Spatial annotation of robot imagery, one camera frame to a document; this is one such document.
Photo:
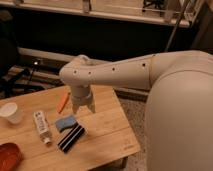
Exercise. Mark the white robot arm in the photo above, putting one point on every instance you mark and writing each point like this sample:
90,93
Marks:
179,108

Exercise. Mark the orange marker pen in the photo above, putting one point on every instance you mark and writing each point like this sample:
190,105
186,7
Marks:
63,102

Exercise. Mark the wooden shelf board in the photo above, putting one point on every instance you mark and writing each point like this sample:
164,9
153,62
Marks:
126,10

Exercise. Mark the black white striped box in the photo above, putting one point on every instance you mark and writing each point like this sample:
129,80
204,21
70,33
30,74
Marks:
71,138

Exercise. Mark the blue sponge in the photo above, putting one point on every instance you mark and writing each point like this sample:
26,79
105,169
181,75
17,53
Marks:
65,123

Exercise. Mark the clear plastic bottle white label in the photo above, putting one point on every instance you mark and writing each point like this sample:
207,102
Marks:
42,127

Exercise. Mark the red bowl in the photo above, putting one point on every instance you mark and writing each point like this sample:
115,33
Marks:
10,157

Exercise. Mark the white paper cup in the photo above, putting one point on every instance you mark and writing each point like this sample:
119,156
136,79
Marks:
11,113

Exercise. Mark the metal pole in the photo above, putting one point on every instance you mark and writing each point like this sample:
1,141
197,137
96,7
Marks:
183,8

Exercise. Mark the black office chair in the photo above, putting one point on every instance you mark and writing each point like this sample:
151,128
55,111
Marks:
9,57

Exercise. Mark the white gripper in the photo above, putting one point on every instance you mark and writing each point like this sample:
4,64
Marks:
80,96

